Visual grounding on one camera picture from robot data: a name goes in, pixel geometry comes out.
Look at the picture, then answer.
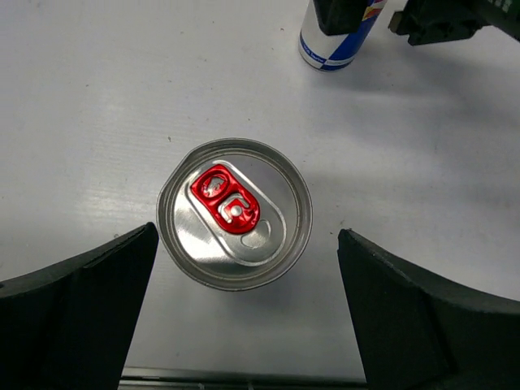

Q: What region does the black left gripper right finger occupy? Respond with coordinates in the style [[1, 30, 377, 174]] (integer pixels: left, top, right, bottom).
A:
[[337, 230, 519, 389]]

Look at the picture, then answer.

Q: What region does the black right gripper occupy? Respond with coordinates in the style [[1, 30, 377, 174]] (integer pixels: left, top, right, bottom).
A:
[[313, 0, 519, 46]]

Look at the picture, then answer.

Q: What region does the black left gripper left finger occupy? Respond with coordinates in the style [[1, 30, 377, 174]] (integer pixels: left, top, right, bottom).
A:
[[1, 223, 158, 389]]

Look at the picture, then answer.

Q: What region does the red bull can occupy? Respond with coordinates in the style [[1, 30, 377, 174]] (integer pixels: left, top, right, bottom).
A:
[[298, 0, 387, 72], [156, 138, 313, 292]]

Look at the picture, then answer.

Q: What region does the Red Bull can front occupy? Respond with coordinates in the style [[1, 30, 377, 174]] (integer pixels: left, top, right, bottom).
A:
[[156, 138, 313, 292]]

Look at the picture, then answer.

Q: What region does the aluminium rail frame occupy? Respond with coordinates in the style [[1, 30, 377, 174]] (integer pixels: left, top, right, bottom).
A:
[[119, 367, 367, 389]]

